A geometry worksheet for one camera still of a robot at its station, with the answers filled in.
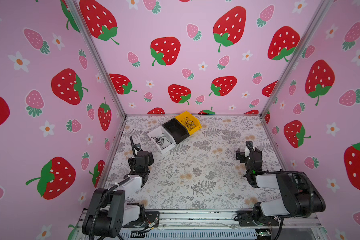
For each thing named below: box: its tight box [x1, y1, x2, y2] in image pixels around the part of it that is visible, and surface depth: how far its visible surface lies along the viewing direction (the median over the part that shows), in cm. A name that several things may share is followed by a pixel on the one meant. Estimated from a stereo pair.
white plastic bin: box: [147, 125, 177, 155], surface depth 105 cm
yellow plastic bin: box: [175, 111, 202, 136], surface depth 114 cm
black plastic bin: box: [161, 117, 190, 145], surface depth 108 cm
